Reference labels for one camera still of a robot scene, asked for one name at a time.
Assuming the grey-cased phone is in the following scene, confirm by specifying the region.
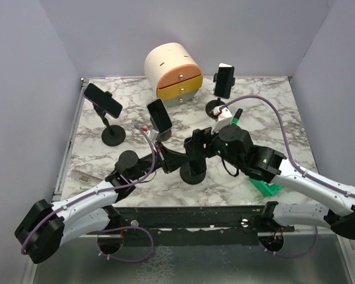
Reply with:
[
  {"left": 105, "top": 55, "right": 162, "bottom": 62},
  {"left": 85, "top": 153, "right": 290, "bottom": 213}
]
[{"left": 147, "top": 98, "right": 172, "bottom": 133}]

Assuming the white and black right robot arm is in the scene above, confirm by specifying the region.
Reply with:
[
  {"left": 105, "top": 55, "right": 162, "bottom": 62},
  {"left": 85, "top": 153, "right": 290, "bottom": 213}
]
[{"left": 184, "top": 124, "right": 355, "bottom": 240}]

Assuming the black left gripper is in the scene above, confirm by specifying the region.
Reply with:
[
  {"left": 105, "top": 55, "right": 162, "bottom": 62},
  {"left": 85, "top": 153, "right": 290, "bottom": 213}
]
[{"left": 130, "top": 140, "right": 190, "bottom": 181}]

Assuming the white-edged back phone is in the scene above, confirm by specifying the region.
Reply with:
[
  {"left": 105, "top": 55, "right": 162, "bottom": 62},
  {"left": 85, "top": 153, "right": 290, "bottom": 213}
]
[{"left": 214, "top": 63, "right": 235, "bottom": 99}]

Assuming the aluminium frame rail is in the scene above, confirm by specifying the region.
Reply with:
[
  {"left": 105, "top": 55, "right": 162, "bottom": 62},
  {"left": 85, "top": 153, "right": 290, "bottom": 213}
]
[{"left": 283, "top": 225, "right": 337, "bottom": 236}]

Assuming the black round-base phone stand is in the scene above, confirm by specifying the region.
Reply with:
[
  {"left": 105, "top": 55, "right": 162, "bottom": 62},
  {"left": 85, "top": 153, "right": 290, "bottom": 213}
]
[{"left": 179, "top": 164, "right": 206, "bottom": 185}]

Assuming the green plastic bin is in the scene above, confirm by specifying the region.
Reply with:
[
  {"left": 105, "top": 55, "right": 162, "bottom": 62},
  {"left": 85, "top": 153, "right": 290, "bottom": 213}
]
[{"left": 249, "top": 178, "right": 283, "bottom": 197}]

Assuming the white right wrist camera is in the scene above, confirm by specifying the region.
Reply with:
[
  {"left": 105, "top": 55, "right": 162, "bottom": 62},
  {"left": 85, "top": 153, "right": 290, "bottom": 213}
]
[{"left": 211, "top": 106, "right": 233, "bottom": 134}]

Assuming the clear plastic ruler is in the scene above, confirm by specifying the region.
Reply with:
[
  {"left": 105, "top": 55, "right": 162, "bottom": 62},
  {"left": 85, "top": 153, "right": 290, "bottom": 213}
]
[{"left": 69, "top": 169, "right": 102, "bottom": 184}]

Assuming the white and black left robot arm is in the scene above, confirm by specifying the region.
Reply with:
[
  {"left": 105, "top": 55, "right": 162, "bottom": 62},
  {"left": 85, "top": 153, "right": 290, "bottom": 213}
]
[{"left": 14, "top": 142, "right": 192, "bottom": 264}]

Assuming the round cream drawer cabinet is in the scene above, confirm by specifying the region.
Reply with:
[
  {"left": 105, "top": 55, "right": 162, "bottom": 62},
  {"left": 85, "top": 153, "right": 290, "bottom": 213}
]
[{"left": 144, "top": 43, "right": 203, "bottom": 107}]

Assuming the black back phone stand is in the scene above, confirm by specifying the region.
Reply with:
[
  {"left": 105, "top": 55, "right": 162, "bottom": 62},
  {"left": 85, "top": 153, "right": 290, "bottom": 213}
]
[{"left": 205, "top": 73, "right": 235, "bottom": 119}]

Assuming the green-capped marker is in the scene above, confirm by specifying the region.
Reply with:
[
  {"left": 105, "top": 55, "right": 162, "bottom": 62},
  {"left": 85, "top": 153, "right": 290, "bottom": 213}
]
[{"left": 230, "top": 108, "right": 243, "bottom": 124}]

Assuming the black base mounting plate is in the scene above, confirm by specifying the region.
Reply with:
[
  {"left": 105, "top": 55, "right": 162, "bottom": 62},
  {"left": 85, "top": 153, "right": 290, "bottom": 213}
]
[{"left": 48, "top": 205, "right": 320, "bottom": 247}]

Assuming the brown round phone stand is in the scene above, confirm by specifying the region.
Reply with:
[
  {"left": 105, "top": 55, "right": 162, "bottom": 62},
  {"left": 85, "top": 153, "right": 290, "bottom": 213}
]
[{"left": 152, "top": 130, "right": 172, "bottom": 141}]

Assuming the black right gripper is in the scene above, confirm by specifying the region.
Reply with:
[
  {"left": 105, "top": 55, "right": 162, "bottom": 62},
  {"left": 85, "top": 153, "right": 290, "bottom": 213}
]
[{"left": 185, "top": 120, "right": 243, "bottom": 169}]

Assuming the purple-edged black phone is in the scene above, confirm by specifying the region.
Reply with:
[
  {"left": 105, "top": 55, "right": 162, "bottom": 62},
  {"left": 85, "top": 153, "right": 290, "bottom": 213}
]
[{"left": 83, "top": 83, "right": 122, "bottom": 118}]

